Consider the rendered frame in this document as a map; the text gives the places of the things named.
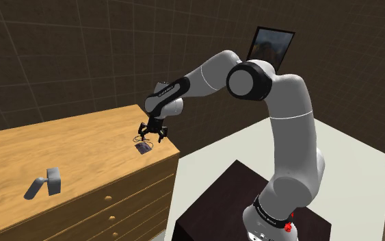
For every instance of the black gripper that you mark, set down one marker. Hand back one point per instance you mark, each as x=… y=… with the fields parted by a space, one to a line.
x=153 y=125

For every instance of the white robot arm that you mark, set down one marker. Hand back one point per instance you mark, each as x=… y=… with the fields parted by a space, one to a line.
x=288 y=133

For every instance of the wooden chest of drawers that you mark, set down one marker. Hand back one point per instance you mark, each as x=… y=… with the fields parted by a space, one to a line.
x=78 y=146

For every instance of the dark robot stand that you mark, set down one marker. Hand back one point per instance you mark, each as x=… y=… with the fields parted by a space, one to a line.
x=218 y=203

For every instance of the grey angled block object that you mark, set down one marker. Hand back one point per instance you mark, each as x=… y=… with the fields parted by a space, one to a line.
x=50 y=182

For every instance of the black framed wall picture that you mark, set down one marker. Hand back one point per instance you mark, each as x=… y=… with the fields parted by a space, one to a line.
x=272 y=46

